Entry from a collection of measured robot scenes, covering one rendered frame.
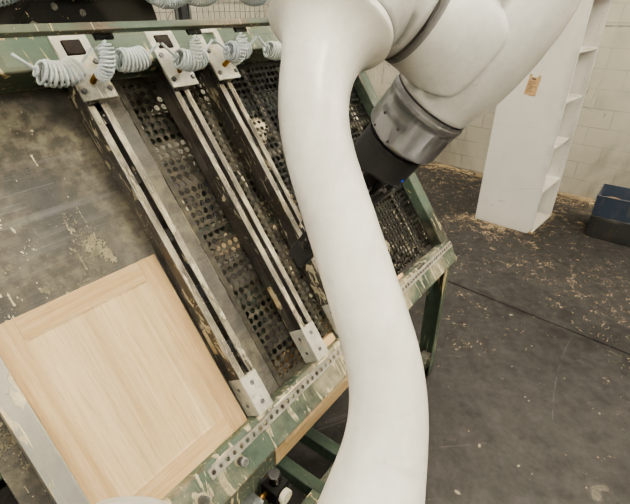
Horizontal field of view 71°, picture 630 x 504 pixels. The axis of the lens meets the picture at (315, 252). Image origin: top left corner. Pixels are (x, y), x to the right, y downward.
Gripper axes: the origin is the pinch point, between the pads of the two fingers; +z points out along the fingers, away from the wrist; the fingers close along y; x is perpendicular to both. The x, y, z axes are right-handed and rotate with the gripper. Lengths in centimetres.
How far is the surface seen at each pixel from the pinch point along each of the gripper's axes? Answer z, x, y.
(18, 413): 74, -13, 27
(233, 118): 48, -81, -52
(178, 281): 67, -33, -17
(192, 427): 83, 4, -10
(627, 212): 53, 3, -446
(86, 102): 46, -81, -3
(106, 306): 70, -31, 4
